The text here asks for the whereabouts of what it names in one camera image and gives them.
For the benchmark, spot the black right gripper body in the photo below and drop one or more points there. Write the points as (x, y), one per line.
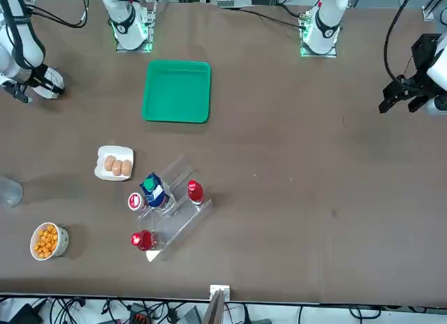
(35, 77)

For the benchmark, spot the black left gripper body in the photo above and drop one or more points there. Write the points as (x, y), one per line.
(426, 51)

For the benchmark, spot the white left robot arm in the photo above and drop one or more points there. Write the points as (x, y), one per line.
(326, 20)

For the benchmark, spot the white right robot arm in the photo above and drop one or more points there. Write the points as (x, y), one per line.
(125, 23)

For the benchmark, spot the white egg box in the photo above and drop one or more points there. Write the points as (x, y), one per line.
(111, 151)

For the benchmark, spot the brown egg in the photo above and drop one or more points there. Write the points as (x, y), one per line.
(109, 163)
(117, 167)
(125, 168)

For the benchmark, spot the black box on floor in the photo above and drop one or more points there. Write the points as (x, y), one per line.
(24, 313)

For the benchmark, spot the clear drinking glass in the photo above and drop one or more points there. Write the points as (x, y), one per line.
(9, 192)

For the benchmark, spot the green plastic tray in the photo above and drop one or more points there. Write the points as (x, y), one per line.
(177, 91)

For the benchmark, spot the blue and white milk carton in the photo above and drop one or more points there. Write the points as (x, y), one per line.
(155, 195)

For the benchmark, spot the white cup of orange snacks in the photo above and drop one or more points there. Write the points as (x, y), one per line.
(47, 241)

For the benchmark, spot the red drink bottle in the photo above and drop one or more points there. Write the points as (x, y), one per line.
(196, 193)
(143, 239)

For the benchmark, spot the clear acrylic stepped shelf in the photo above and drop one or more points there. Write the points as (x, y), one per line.
(181, 219)

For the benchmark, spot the aluminium frame profile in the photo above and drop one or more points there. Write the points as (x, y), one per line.
(433, 6)

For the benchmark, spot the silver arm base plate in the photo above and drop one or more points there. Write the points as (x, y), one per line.
(134, 49)
(318, 54)

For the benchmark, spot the white table edge bracket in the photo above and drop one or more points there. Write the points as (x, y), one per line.
(220, 289)

